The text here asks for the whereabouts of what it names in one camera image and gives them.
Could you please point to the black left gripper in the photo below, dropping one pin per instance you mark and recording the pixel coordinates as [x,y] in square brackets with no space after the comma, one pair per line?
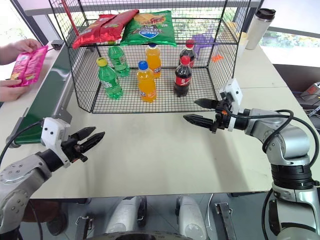
[73,151]

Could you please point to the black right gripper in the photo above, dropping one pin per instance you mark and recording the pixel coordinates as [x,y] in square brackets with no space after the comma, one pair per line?
[221,120]

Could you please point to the pink snack bag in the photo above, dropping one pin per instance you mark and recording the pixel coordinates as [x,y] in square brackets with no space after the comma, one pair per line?
[36,62]
[21,70]

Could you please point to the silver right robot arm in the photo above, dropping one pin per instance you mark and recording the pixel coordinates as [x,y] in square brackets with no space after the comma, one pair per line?
[287,140]

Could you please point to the person's left forearm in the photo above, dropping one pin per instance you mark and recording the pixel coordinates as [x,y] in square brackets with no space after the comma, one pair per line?
[5,53]

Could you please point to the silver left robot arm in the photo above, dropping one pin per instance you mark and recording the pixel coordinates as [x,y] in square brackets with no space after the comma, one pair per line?
[17,180]

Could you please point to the green conveyor belt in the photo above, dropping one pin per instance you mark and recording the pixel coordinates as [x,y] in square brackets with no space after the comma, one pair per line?
[37,107]

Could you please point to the person's right hand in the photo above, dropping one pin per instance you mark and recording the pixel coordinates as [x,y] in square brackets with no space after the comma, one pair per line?
[11,91]

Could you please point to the person's left hand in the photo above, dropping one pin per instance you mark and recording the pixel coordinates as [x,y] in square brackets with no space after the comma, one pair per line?
[26,46]

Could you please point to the cola bottle red cap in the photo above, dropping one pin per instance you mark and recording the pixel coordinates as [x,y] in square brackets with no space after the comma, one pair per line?
[188,53]
[182,80]

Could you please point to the small orange plastic pieces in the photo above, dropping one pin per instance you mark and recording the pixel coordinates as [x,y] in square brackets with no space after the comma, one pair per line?
[217,58]

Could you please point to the green soda bottle yellow cap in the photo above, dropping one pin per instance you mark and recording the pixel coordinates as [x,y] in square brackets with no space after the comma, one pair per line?
[110,82]

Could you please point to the orange soda bottle blue cap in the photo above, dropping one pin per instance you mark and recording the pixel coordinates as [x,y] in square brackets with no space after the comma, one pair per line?
[146,85]
[153,60]

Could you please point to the purple plastic object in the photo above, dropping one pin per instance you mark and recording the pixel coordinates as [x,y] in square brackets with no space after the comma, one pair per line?
[202,40]

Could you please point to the silver rounded robot shell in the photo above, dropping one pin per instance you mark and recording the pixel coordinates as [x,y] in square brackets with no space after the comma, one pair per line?
[190,217]
[125,215]

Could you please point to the dark brown rounded shape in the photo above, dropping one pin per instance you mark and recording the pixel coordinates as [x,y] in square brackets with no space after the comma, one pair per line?
[47,215]

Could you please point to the green chips bag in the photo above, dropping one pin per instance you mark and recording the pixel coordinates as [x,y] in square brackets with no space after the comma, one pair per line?
[150,30]

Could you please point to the white tumbler black lid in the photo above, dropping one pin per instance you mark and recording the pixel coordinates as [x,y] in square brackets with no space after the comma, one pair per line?
[257,30]

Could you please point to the large red chips bag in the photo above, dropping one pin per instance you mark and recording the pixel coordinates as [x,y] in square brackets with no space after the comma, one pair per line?
[110,32]

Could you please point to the grey controller orange button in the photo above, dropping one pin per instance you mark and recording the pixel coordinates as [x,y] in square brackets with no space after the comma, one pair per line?
[311,90]

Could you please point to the small red chips bag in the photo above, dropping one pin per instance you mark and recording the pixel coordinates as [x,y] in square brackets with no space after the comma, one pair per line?
[103,18]

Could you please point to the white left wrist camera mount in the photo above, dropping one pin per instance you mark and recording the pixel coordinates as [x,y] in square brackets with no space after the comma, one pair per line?
[52,131]

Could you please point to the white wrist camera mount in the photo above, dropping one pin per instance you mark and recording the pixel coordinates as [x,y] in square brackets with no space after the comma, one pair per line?
[52,131]
[233,91]

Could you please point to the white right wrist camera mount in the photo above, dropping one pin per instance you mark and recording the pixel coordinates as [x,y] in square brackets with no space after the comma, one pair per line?
[233,91]

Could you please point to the black metal bracket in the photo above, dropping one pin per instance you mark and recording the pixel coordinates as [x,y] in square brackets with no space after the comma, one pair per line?
[226,220]
[83,227]

